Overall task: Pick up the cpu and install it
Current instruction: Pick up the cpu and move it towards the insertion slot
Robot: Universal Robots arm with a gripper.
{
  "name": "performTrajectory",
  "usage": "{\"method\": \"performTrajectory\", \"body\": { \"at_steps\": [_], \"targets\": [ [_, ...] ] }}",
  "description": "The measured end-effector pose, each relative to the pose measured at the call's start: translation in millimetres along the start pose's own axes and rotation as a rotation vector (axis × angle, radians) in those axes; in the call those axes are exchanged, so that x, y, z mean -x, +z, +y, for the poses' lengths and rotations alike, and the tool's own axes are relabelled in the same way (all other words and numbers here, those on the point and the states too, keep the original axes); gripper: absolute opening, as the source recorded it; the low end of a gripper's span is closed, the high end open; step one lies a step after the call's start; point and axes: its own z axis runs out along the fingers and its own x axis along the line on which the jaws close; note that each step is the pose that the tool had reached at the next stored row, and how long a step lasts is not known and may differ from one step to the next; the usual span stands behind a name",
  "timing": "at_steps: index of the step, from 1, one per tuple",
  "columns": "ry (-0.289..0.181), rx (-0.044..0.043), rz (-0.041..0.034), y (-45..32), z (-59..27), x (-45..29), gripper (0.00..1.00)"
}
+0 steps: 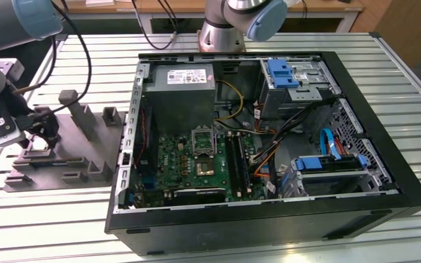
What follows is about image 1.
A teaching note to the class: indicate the silver CPU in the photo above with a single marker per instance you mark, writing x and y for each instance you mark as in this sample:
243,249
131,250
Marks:
41,146

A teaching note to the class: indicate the CPU socket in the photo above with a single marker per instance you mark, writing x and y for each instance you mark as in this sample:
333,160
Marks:
204,167

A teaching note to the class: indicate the grey parts rack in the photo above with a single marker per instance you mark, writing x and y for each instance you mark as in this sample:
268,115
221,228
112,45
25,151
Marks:
71,164

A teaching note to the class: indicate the grey power supply unit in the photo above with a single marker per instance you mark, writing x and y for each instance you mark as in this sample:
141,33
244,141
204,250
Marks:
177,104

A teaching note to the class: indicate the green motherboard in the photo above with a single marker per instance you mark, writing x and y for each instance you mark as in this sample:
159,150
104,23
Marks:
173,164

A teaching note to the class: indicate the wooden desk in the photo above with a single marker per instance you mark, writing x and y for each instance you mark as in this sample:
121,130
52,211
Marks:
104,10

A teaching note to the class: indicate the white box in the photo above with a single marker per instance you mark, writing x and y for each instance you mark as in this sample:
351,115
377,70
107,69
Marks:
100,2

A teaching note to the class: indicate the metal locking lever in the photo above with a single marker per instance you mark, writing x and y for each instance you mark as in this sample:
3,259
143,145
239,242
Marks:
216,141

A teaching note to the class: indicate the black graphics card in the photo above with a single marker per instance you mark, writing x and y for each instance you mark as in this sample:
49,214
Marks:
197,193

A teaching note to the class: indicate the RAM stick with label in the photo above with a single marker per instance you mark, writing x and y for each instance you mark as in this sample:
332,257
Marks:
244,164

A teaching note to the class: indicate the empty blue disk carrier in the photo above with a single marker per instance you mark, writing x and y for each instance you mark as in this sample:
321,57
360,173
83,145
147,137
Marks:
281,74

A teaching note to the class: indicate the silver metal drive cage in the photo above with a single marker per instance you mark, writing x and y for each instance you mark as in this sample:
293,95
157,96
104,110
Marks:
341,182
305,94

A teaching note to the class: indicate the black PC case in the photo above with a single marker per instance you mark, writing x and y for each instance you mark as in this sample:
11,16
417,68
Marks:
269,227

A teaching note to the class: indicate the hard disk in blue carrier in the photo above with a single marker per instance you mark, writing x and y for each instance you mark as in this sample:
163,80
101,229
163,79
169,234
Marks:
312,163

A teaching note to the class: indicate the wooden cabinet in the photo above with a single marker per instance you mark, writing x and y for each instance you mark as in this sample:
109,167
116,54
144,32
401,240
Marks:
404,27

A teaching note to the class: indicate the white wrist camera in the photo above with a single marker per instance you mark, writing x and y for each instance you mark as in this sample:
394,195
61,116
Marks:
1,134

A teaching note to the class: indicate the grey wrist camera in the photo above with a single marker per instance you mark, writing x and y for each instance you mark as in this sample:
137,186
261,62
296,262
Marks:
9,69

